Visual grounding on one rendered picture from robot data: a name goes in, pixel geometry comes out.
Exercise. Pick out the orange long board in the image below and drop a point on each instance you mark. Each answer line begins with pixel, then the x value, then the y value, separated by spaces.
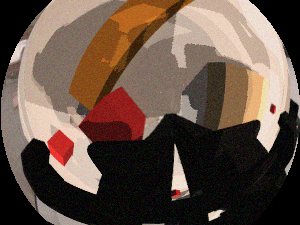
pixel 115 45

